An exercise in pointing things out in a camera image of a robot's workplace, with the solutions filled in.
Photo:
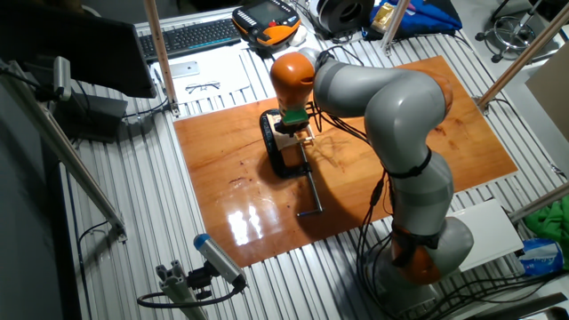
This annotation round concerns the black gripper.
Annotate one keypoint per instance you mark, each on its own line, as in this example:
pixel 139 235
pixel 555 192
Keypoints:
pixel 291 130

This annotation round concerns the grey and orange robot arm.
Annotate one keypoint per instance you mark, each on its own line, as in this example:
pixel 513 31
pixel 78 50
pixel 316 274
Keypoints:
pixel 400 115

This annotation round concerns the black metal C-clamp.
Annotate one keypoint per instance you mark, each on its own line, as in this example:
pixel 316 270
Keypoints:
pixel 270 151

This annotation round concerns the glossy brown wooden board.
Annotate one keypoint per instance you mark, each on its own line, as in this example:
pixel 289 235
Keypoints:
pixel 231 178

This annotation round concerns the thin-rimmed eyeglasses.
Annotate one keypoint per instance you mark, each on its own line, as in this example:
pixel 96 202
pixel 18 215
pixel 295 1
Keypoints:
pixel 194 87

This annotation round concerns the orange and black teach pendant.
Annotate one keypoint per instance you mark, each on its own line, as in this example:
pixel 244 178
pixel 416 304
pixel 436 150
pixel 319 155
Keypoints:
pixel 266 26

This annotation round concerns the silver smartphone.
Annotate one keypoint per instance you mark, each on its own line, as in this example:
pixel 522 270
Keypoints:
pixel 184 69

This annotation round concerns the black round spool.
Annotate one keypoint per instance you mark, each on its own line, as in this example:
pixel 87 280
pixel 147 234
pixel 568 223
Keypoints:
pixel 342 15

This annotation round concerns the black computer keyboard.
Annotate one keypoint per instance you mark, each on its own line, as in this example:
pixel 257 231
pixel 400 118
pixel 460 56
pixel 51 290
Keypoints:
pixel 191 37

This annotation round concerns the yellow packet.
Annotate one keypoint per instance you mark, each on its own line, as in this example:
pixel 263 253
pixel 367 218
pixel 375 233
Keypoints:
pixel 382 17

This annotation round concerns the blue cloth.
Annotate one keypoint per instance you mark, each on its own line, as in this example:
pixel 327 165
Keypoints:
pixel 431 18

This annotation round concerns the short aluminium profile stand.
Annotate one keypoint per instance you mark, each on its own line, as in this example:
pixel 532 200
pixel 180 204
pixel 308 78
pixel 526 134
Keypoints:
pixel 178 289

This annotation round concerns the black box computer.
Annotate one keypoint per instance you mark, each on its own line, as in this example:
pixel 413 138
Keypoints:
pixel 93 117

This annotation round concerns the metal swivel stool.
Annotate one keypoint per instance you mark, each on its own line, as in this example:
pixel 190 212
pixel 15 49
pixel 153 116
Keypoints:
pixel 511 35

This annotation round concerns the black computer monitor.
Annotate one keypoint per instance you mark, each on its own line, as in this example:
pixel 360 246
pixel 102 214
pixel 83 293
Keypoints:
pixel 66 44

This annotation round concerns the brown cardboard sheet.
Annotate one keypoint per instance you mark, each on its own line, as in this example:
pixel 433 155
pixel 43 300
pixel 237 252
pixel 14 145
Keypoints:
pixel 553 93

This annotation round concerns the green cloth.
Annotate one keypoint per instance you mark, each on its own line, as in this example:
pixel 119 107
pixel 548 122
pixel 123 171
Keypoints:
pixel 551 222

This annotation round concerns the blue and white packet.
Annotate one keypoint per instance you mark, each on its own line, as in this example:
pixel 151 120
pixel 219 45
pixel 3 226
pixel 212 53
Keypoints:
pixel 540 257

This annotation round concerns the miniature wooden window frame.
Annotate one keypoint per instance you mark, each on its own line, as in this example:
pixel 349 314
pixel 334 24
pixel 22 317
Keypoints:
pixel 284 143

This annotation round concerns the aluminium frame post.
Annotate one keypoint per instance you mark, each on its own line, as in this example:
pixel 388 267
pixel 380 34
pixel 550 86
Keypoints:
pixel 58 146
pixel 524 58
pixel 395 24
pixel 160 53
pixel 542 202

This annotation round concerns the grey camera with blue tip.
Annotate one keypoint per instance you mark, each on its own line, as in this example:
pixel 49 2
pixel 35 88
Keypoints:
pixel 218 260

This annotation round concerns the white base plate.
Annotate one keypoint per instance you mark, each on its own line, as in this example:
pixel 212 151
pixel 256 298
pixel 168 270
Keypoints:
pixel 493 235

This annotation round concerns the grey camera on post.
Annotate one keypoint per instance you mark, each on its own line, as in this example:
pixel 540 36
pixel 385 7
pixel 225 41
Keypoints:
pixel 62 75

